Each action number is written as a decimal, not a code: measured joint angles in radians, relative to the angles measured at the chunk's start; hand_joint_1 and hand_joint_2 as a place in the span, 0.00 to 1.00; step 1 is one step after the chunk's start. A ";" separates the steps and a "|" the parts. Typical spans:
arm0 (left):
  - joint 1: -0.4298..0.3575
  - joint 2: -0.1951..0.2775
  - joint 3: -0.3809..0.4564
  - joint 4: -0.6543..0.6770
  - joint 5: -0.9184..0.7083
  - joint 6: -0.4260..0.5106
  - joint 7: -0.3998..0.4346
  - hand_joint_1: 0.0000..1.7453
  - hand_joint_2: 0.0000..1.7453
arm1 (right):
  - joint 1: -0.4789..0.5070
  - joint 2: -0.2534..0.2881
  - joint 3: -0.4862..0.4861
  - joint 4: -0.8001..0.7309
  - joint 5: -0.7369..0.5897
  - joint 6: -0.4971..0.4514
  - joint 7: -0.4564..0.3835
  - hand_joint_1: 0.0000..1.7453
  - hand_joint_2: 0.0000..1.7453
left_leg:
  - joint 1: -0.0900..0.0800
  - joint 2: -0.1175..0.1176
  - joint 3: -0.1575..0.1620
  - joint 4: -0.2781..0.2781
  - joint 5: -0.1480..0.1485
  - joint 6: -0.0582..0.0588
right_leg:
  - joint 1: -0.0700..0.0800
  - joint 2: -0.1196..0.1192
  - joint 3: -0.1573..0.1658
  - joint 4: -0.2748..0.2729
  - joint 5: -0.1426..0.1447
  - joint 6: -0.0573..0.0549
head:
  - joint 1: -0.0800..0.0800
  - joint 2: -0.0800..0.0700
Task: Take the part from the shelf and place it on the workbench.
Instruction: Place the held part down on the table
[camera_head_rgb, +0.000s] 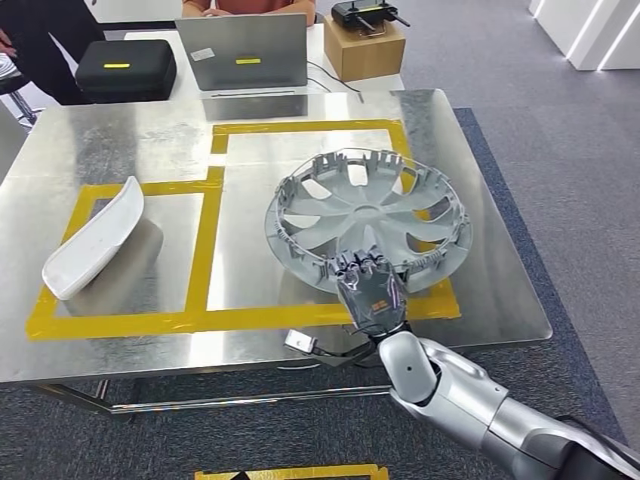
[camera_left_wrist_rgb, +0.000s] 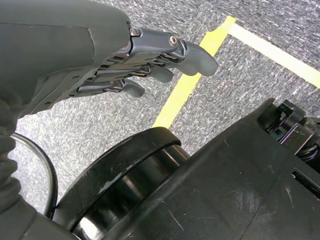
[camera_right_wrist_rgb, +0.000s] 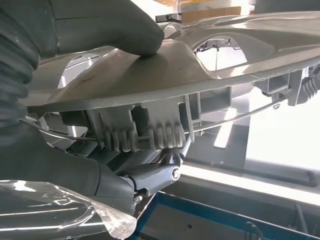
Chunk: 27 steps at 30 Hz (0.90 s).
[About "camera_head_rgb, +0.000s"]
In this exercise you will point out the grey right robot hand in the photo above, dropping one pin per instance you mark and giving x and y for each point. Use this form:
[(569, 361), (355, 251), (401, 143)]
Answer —
[(372, 298)]

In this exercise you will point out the grey plastic wheel cover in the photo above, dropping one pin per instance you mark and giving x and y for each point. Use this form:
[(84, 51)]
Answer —
[(365, 212)]

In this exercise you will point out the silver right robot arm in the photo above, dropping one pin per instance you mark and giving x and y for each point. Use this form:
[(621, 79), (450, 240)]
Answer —
[(475, 404)]

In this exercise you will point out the yellow workbench tape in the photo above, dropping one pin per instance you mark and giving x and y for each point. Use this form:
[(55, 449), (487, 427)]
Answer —
[(202, 252)]

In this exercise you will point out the steel workbench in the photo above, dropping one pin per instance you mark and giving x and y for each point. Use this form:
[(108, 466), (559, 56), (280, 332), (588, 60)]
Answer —
[(125, 146)]

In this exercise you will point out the white curved plastic part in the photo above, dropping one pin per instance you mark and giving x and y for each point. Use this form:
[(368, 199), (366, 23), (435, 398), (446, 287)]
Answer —
[(95, 245)]

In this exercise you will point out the yellow floor tape square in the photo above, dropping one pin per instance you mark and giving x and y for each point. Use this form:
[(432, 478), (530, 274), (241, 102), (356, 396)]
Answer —
[(300, 472)]

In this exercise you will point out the cardboard box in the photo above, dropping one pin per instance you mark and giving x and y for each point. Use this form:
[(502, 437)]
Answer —
[(365, 56)]

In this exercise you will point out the grey laptop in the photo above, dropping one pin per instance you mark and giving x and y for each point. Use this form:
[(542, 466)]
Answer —
[(240, 53)]

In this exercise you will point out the person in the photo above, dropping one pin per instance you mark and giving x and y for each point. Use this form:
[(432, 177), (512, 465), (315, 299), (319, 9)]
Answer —
[(250, 6), (50, 46)]

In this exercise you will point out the black hard case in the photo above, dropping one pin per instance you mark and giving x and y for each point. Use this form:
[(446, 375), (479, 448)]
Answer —
[(125, 73)]

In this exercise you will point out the round stool with chrome leg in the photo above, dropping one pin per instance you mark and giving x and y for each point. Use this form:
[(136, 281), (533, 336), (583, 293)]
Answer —
[(12, 76)]

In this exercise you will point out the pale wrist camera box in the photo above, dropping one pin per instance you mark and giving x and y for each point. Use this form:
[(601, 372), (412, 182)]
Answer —
[(300, 342)]

